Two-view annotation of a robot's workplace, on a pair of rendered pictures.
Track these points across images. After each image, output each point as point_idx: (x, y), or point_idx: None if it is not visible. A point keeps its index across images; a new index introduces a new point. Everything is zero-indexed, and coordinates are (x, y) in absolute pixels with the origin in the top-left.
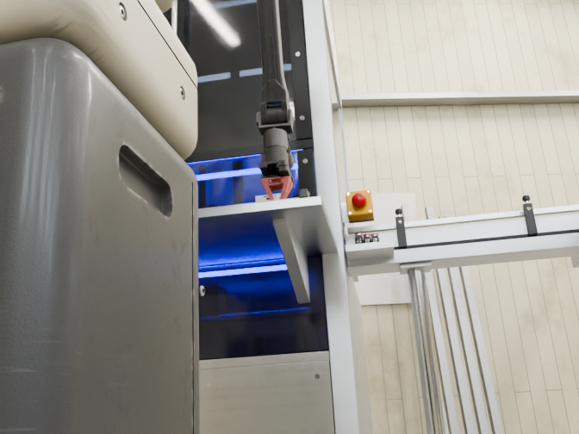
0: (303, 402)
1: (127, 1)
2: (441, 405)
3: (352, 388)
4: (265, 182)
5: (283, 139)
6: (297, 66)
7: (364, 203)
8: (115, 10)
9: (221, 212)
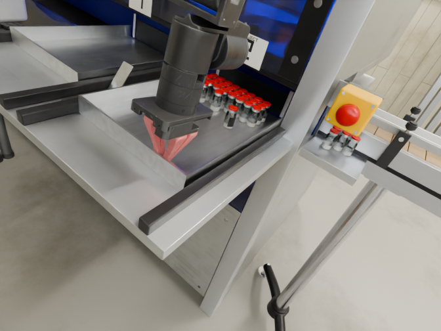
0: (211, 224)
1: None
2: (320, 268)
3: (245, 244)
4: (147, 124)
5: (195, 56)
6: None
7: (349, 125)
8: None
9: (60, 165)
